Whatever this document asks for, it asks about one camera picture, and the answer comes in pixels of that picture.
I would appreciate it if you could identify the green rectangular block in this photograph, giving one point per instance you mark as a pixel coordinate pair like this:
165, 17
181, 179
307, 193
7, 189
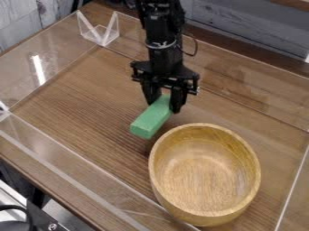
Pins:
152, 118

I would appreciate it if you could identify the black metal frame mount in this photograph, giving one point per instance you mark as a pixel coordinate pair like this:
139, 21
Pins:
21, 216

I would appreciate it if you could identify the brown wooden bowl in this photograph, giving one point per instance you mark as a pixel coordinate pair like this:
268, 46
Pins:
205, 173

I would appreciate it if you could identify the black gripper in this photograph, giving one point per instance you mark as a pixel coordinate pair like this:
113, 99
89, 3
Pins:
164, 71

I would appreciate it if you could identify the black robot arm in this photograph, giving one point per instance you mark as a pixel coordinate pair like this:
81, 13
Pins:
163, 18

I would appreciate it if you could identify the clear acrylic corner bracket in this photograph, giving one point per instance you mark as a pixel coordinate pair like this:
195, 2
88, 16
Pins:
100, 34

